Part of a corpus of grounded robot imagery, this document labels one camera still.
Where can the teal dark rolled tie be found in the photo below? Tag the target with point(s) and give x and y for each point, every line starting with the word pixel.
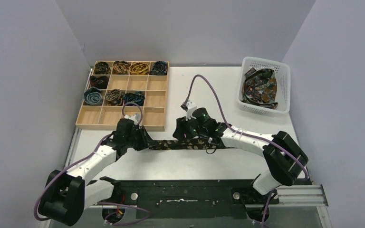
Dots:
pixel 137 98

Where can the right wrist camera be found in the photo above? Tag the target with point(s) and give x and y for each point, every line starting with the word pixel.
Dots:
pixel 189 107

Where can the brown patterned rolled tie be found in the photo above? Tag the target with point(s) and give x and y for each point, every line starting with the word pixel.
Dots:
pixel 115 97

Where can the dark rolled tie top-left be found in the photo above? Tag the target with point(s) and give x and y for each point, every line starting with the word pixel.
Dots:
pixel 102 68

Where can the maroon rolled tie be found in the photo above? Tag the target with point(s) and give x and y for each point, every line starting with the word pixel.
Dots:
pixel 99 82

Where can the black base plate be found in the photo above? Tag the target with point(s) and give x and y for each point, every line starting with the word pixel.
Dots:
pixel 192 199

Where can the light blue rolled tie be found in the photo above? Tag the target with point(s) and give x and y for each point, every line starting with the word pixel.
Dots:
pixel 93 96

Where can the black gold floral tie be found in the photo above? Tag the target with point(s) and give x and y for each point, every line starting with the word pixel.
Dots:
pixel 186 144

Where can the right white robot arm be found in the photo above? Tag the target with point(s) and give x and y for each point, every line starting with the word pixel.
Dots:
pixel 284 158

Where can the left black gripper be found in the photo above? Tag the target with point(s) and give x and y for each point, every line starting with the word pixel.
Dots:
pixel 141 137

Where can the white plastic basket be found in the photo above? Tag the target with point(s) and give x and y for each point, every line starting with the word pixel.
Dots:
pixel 282 74

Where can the wooden compartment tray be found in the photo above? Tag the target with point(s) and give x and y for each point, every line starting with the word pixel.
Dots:
pixel 106 117

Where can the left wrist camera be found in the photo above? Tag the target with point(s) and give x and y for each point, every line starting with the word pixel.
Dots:
pixel 136 118

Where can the pile of patterned ties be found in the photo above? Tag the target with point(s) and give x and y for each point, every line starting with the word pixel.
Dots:
pixel 260 88

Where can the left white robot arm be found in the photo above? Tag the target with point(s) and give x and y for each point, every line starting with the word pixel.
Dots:
pixel 72 190

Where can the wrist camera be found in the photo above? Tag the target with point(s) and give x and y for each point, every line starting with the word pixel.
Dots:
pixel 136 118
pixel 189 107

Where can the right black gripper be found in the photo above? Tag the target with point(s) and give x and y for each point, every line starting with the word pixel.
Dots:
pixel 182 129

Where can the yellow rolled tie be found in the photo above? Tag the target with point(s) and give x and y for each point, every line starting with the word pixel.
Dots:
pixel 139 68

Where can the dark blue rolled tie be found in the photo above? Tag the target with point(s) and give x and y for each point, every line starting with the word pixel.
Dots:
pixel 160 68

